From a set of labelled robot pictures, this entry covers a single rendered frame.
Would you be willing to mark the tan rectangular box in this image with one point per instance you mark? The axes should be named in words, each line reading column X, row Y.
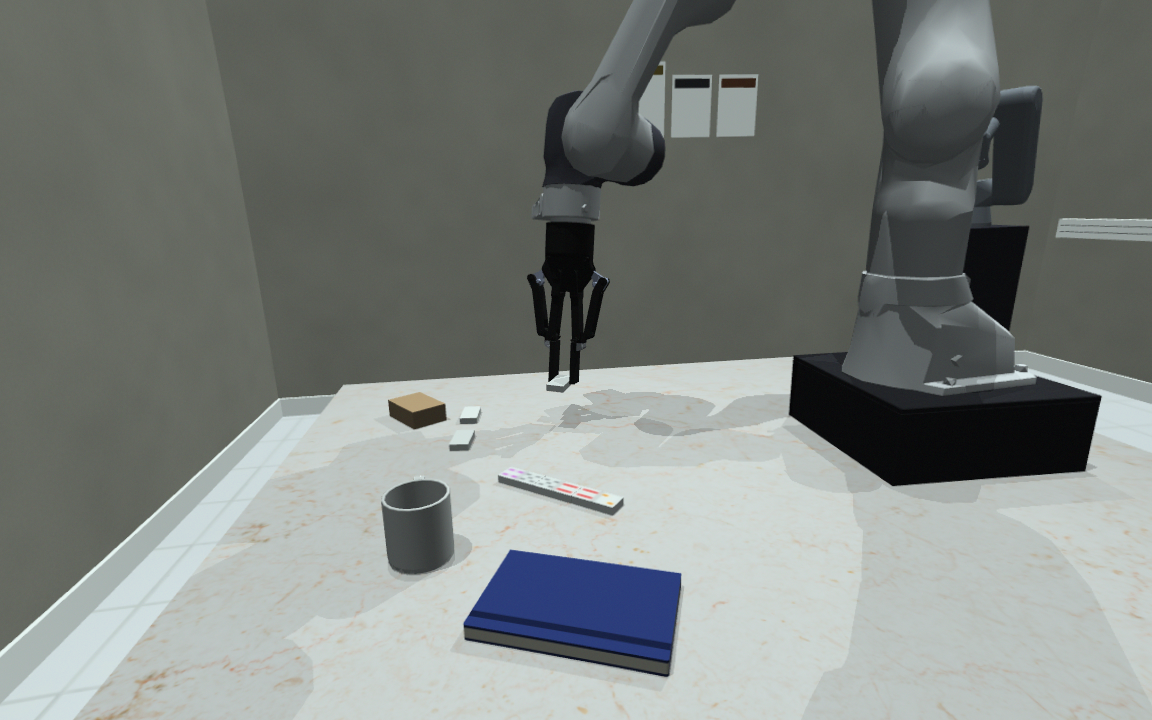
column 417, row 410

